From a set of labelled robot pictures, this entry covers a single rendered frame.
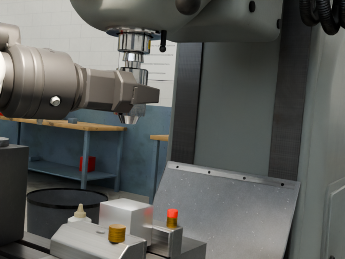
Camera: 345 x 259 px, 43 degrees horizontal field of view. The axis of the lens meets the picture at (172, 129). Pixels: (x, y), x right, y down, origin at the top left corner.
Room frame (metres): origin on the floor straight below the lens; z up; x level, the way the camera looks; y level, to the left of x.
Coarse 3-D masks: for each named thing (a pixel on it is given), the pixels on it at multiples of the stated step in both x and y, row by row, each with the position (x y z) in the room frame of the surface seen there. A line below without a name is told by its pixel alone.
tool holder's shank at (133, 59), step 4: (124, 52) 0.63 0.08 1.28; (128, 52) 0.62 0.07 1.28; (132, 52) 0.62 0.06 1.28; (136, 52) 0.62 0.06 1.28; (140, 52) 0.63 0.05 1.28; (124, 56) 0.62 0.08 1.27; (128, 56) 0.62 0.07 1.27; (132, 56) 0.62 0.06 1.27; (136, 56) 0.62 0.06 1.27; (140, 56) 0.62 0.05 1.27; (124, 60) 0.62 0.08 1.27; (128, 60) 0.62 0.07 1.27; (132, 60) 0.62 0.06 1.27; (136, 60) 0.62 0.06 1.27; (140, 60) 0.62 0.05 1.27; (128, 64) 0.62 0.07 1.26; (132, 64) 0.62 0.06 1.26; (136, 64) 0.62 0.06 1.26; (140, 64) 0.63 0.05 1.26
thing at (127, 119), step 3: (120, 117) 0.62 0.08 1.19; (123, 117) 0.62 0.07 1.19; (126, 117) 0.62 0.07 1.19; (129, 117) 0.62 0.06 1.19; (132, 117) 0.62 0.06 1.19; (135, 117) 0.62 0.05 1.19; (138, 117) 0.63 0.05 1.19; (120, 120) 0.63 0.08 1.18; (123, 120) 0.62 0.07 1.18; (126, 120) 0.62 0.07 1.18; (129, 120) 0.62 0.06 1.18; (132, 120) 0.62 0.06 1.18; (135, 120) 0.63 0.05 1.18; (126, 123) 0.62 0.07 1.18; (129, 123) 0.62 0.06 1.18; (132, 123) 0.63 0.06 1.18; (135, 123) 0.63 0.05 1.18
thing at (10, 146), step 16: (0, 144) 0.81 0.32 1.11; (0, 160) 0.79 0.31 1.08; (16, 160) 0.83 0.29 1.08; (0, 176) 0.79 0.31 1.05; (16, 176) 0.83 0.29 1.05; (0, 192) 0.79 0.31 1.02; (16, 192) 0.83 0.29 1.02; (0, 208) 0.79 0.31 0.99; (16, 208) 0.83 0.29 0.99; (0, 224) 0.80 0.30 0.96; (16, 224) 0.84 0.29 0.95; (0, 240) 0.80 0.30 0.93
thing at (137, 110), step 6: (138, 78) 0.61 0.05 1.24; (144, 78) 0.62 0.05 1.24; (144, 84) 0.62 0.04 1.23; (132, 108) 0.61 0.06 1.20; (138, 108) 0.62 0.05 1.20; (144, 108) 0.63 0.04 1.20; (114, 114) 0.62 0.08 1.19; (120, 114) 0.61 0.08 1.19; (126, 114) 0.61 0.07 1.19; (132, 114) 0.61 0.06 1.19; (138, 114) 0.62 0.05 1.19; (144, 114) 0.63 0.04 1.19
